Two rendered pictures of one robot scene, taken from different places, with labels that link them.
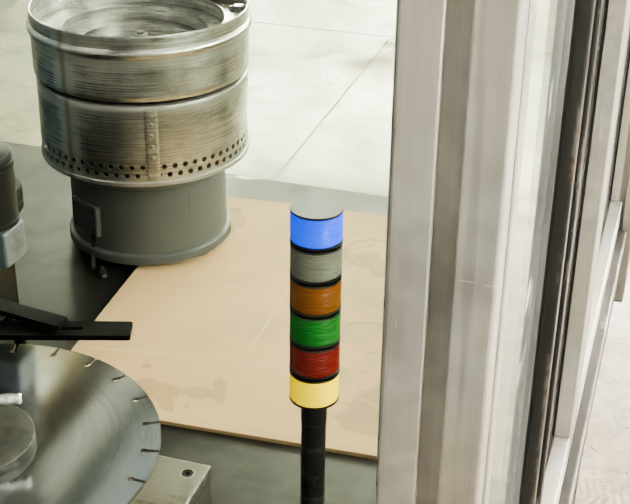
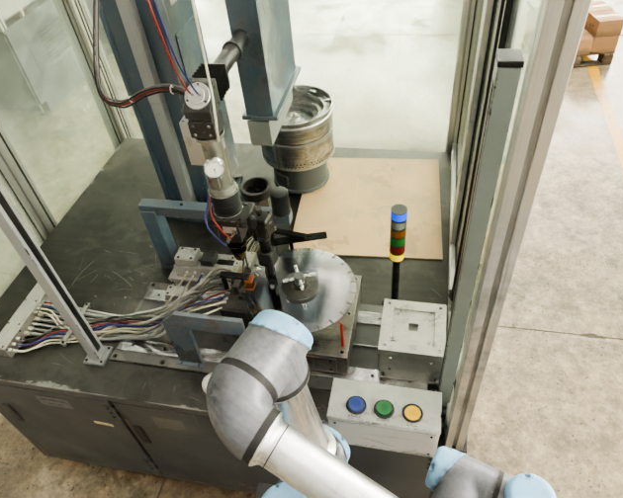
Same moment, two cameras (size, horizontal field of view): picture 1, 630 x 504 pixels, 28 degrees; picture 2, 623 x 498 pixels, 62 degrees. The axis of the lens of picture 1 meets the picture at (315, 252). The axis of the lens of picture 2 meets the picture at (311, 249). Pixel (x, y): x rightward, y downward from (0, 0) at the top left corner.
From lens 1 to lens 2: 0.57 m
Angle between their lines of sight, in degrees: 17
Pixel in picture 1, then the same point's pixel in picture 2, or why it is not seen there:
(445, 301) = (491, 298)
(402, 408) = (480, 318)
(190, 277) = (321, 196)
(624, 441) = not seen: hidden behind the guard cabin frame
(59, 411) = (320, 272)
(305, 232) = (397, 217)
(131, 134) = (300, 154)
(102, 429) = (336, 276)
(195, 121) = (320, 146)
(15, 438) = (313, 284)
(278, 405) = (366, 243)
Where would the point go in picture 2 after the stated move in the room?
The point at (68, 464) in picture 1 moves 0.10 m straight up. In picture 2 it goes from (331, 290) to (329, 267)
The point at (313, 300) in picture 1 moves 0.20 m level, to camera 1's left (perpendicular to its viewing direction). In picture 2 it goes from (399, 234) to (328, 243)
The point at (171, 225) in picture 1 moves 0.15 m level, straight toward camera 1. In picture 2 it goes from (312, 179) to (321, 202)
